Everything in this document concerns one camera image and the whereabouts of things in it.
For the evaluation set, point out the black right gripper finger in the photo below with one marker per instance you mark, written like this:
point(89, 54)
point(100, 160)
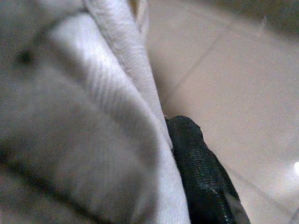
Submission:
point(198, 177)

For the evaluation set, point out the cream denim jeans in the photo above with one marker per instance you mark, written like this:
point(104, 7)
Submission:
point(81, 116)

